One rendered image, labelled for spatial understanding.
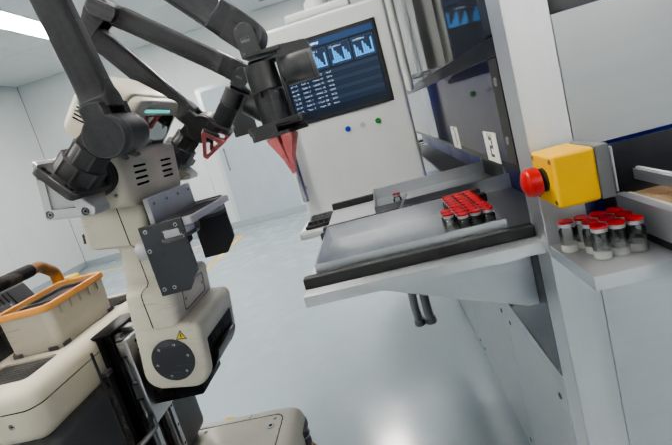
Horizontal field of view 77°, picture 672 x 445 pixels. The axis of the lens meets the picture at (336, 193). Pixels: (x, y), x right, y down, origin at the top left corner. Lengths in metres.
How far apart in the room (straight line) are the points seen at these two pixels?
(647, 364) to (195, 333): 0.87
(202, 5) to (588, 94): 0.62
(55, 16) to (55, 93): 6.89
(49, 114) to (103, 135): 7.02
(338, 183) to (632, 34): 1.19
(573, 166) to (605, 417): 0.46
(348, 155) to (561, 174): 1.16
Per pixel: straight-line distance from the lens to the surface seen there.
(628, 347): 0.86
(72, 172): 0.90
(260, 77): 0.77
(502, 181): 1.12
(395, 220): 1.00
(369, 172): 1.68
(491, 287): 0.85
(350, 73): 1.67
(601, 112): 0.73
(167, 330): 1.09
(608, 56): 0.74
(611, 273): 0.63
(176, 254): 0.98
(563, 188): 0.62
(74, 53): 0.89
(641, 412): 0.93
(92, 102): 0.85
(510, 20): 0.69
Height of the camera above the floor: 1.15
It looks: 9 degrees down
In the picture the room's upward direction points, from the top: 16 degrees counter-clockwise
